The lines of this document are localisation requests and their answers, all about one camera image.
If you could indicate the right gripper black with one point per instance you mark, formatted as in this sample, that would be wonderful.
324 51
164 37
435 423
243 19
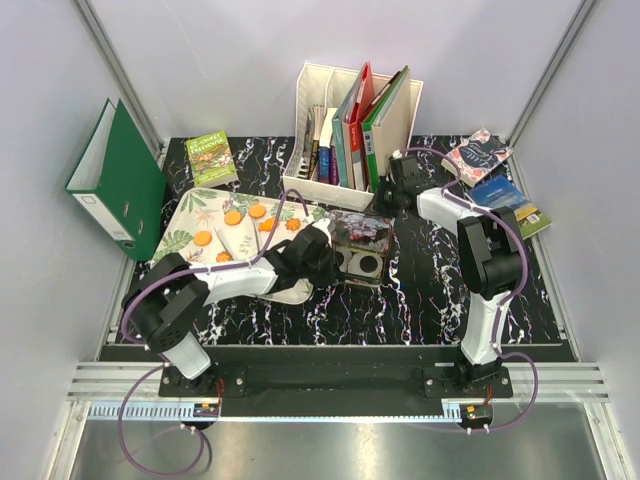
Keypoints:
383 184

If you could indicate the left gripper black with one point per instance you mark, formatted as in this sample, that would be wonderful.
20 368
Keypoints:
328 278

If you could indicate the black sandwich cookie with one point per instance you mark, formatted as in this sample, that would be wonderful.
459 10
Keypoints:
340 260
369 264

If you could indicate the gold cookie tin base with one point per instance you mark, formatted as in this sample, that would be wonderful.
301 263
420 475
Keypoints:
358 280

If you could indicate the gold tin lid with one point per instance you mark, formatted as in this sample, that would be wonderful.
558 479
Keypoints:
361 232

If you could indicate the metal serving tongs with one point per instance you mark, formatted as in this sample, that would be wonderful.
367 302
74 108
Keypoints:
238 240

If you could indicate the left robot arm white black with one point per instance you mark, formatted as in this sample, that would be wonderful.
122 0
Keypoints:
162 307

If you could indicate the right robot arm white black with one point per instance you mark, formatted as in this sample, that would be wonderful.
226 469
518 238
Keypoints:
492 261

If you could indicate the white paper cup front left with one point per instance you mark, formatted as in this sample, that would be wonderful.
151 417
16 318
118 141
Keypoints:
348 257

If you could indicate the orange shell shaped cookie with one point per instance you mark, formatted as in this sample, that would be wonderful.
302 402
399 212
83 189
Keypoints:
293 224

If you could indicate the orange fish shaped cookie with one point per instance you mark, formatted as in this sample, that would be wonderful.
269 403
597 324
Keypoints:
269 225

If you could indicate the orange round sandwich cookie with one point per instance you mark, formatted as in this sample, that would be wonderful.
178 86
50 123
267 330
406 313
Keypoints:
257 211

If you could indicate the orange cookie tray front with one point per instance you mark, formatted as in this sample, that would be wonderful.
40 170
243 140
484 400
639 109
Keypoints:
223 257

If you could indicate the orange cookie tray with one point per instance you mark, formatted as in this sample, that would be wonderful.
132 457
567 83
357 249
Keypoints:
223 257
203 238

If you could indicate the floral cover paperback book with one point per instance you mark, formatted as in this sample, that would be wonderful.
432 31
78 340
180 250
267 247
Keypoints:
476 157

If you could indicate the blue landscape cover book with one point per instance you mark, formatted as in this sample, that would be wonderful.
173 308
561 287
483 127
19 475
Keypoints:
500 192

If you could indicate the floral patterned serving tray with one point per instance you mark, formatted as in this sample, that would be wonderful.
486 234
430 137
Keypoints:
203 209

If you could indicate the orange cookie near tray left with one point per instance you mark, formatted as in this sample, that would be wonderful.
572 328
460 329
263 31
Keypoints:
203 238

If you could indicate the white desk file organizer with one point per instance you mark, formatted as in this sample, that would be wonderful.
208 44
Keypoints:
348 123

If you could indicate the green treehouse paperback book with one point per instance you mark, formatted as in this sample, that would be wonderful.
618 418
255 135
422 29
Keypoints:
211 160

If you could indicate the green lever arch binder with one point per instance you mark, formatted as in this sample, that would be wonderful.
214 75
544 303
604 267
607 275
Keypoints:
118 181

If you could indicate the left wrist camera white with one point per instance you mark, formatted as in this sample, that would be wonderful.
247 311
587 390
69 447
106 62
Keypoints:
323 225

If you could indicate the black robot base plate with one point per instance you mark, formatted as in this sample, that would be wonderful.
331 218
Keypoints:
334 382

